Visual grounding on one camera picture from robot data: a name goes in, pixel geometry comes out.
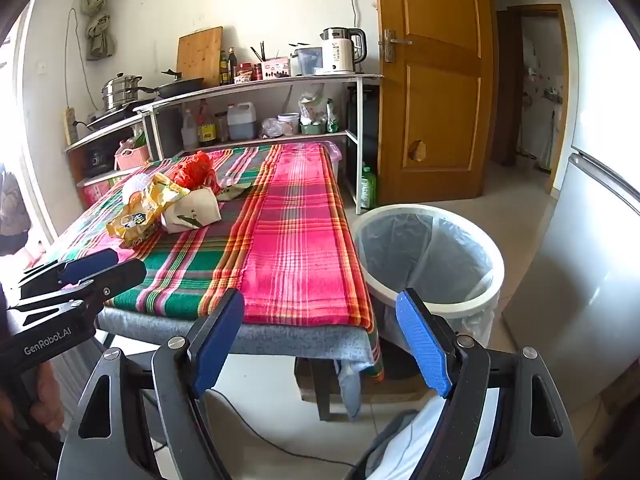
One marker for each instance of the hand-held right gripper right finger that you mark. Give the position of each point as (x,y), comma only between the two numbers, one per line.
(420,340)

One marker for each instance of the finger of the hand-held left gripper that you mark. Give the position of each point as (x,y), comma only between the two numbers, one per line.
(125,275)
(87,265)

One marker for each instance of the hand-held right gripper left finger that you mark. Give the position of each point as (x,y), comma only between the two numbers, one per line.
(220,340)

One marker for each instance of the yellow snack packet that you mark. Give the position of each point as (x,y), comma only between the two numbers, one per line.
(145,210)

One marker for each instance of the clear bin liner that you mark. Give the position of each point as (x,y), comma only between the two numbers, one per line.
(425,255)

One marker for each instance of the white foam fruit net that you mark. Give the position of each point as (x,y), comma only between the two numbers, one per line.
(135,185)

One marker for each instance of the red plastic bag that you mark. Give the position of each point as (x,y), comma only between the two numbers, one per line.
(197,170)

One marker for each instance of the white round bin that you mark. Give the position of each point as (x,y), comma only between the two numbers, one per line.
(440,207)

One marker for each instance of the person's left hand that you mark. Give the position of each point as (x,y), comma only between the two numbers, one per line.
(50,400)

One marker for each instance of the person's light trouser leg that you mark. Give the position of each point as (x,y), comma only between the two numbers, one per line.
(80,360)
(410,440)

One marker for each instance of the pink patterned box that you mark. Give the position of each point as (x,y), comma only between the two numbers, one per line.
(97,190)

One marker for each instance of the black gas burner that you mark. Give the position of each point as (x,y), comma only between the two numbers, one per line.
(95,160)

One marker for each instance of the pink plastic basket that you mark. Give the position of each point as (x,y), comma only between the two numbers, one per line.
(132,157)

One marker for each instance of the plaid tablecloth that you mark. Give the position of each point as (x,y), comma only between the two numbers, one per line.
(290,240)

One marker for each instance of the yellowed power strip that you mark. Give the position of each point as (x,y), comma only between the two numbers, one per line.
(70,127)

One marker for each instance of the black induction cooker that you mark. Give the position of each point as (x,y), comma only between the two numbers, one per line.
(112,119)

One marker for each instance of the white spray bottle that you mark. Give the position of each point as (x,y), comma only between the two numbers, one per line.
(189,135)

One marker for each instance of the green plastic bottle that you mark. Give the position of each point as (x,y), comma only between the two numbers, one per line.
(368,187)

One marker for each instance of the yellow label sauce bottle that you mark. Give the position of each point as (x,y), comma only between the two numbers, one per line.
(206,132)

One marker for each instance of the steel steamer pot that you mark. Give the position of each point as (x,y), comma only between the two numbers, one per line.
(121,92)

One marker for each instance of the silver refrigerator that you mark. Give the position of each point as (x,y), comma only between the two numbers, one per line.
(590,260)

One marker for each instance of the dark liquid plastic jug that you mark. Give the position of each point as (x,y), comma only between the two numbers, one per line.
(242,125)

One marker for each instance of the black frying pan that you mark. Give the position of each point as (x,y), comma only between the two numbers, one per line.
(180,87)

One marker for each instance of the pink lidded storage box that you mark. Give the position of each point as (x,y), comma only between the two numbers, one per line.
(334,160)

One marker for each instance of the clear plastic bag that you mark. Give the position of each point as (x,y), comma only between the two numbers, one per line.
(271,129)

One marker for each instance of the white plastic tub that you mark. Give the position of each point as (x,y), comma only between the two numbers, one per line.
(288,125)

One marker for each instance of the black appliance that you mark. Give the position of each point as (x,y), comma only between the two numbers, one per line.
(365,125)

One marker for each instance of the green glass bottle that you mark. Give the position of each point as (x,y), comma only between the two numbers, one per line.
(223,70)

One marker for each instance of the bamboo cutting board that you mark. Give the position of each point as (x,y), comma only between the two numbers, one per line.
(200,57)

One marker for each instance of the green bowl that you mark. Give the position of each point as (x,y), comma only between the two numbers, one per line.
(312,129)

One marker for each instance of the wooden door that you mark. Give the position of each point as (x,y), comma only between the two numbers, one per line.
(440,110)

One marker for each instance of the dark sauce bottle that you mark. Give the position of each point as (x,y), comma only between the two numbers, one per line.
(231,67)

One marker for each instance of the hanging green cloth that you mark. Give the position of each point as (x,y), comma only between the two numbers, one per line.
(97,30)

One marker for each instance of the green food packet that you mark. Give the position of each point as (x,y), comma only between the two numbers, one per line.
(332,117)

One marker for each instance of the white food bag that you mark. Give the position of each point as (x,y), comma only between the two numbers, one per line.
(311,107)

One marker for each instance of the pink utensil box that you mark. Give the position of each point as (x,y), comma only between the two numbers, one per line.
(276,69)

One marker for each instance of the white shelf rack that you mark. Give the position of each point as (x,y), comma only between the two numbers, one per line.
(300,79)

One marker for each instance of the clear plastic pitcher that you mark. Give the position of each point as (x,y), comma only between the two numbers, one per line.
(307,60)

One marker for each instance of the white electric kettle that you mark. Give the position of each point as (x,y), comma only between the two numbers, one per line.
(337,55)

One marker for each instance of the dark table frame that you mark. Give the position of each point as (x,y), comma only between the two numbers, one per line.
(320,390)

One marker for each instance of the wooden door frame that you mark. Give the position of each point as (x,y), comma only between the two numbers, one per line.
(562,85)

